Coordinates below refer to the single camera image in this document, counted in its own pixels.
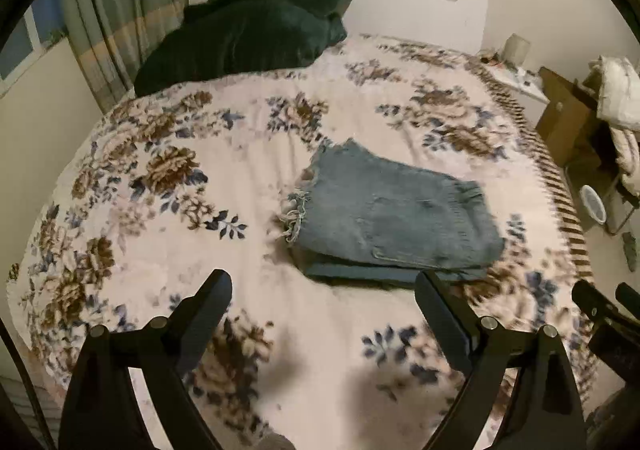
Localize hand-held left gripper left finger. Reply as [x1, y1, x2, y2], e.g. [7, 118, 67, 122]
[58, 269, 234, 450]

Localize brown cardboard box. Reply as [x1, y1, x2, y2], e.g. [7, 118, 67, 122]
[536, 66, 608, 168]

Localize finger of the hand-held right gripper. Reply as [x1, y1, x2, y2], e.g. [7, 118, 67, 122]
[571, 279, 619, 326]
[615, 282, 640, 320]

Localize floral printed blanket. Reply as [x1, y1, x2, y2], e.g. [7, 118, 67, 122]
[7, 33, 599, 450]

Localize white bundled duvet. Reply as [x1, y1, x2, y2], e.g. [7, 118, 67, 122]
[582, 55, 640, 196]

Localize white cylindrical lamp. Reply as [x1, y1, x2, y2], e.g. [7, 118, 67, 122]
[502, 33, 531, 67]

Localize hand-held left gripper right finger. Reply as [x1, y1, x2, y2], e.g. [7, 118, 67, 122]
[414, 270, 587, 450]

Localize window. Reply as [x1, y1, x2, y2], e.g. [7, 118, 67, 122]
[0, 0, 66, 88]

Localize striped green curtain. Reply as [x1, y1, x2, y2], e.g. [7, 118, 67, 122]
[57, 0, 183, 113]

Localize white bedside table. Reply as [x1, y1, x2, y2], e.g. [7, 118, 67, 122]
[480, 50, 551, 105]

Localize dark chair frame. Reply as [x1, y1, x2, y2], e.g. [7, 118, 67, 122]
[595, 123, 640, 236]

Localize blue denim pants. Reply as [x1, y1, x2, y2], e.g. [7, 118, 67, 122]
[278, 139, 506, 284]

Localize white headboard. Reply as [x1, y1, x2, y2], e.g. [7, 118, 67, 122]
[187, 0, 488, 56]

